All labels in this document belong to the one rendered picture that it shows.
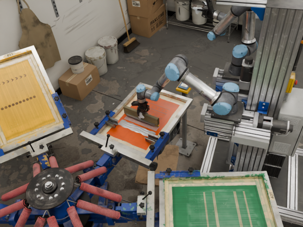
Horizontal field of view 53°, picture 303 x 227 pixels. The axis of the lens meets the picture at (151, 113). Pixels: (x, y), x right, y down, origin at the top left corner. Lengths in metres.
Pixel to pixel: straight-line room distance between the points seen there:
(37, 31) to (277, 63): 2.95
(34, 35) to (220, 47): 2.97
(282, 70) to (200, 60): 2.93
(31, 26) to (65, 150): 1.58
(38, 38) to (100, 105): 1.20
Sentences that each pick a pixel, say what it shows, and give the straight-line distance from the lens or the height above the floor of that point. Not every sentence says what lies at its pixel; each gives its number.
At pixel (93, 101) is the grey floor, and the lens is 4.51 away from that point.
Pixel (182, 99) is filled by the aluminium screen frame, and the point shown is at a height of 0.98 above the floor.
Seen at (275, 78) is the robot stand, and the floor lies 1.51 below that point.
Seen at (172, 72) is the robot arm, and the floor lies 1.64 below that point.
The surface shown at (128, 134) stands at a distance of 2.65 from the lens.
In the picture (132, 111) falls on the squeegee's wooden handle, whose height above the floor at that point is 1.04.
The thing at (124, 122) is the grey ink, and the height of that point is 0.96.
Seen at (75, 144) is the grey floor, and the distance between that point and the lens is 4.00.
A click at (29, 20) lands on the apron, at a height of 1.24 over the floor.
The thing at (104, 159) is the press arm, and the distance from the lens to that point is 2.40.
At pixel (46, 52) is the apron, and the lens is 4.33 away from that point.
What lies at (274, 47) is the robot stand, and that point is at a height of 1.76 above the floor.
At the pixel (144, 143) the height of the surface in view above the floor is 0.95.
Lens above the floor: 2.91
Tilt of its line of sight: 44 degrees down
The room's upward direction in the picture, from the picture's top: 6 degrees counter-clockwise
